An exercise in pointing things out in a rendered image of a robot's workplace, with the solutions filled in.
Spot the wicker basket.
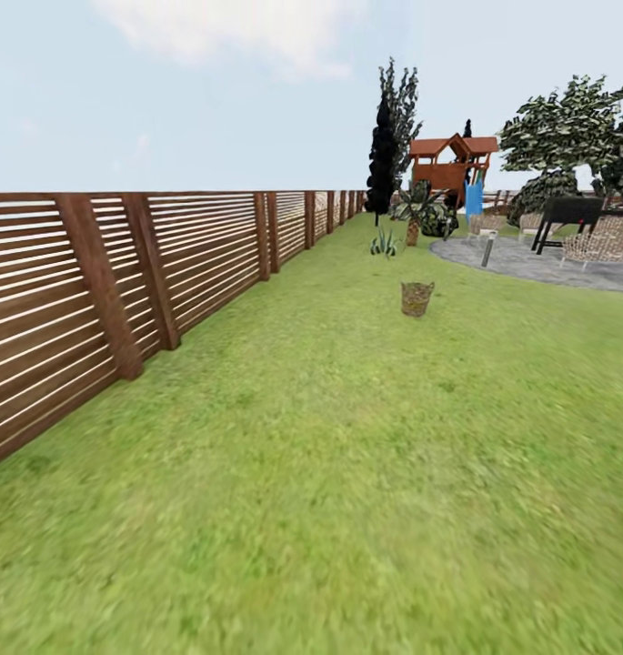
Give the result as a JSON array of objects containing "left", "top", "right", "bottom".
[{"left": 401, "top": 282, "right": 434, "bottom": 317}]

